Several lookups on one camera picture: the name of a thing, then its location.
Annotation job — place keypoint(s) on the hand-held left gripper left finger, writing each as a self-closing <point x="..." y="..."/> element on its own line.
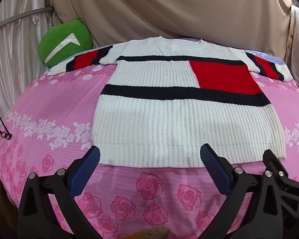
<point x="87" y="169"/>

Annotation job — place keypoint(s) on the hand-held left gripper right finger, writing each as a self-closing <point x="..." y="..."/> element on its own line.
<point x="214" y="169"/>

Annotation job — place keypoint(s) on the white red black knit sweater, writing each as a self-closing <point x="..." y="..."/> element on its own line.
<point x="164" y="119"/>

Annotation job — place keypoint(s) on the pink floral bedsheet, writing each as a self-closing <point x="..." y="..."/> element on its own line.
<point x="139" y="204"/>

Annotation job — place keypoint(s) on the brown knit cloth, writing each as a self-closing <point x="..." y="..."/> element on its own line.
<point x="149" y="233"/>

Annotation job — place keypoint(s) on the white satin curtain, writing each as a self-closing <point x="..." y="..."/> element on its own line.
<point x="20" y="59"/>

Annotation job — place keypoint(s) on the green cushion with white mark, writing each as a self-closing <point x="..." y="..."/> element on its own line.
<point x="59" y="36"/>

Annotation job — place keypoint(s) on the beige hanging cloth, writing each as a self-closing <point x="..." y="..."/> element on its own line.
<point x="177" y="10"/>

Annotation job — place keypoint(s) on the grey metal bar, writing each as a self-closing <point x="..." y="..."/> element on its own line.
<point x="20" y="16"/>

